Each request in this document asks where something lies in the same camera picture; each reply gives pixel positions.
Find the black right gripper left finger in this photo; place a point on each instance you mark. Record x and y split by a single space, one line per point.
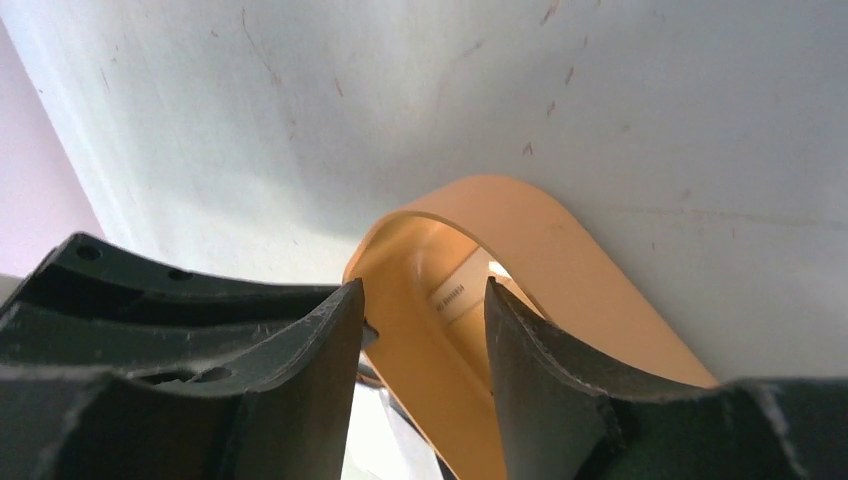
246 383

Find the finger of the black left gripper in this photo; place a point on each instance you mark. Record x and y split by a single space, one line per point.
152 291

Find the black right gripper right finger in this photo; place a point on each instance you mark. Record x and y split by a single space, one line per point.
566 410

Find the brown leather card holder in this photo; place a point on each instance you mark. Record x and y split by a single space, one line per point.
382 442

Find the orange plastic tray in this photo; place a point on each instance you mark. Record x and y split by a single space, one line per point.
440 375

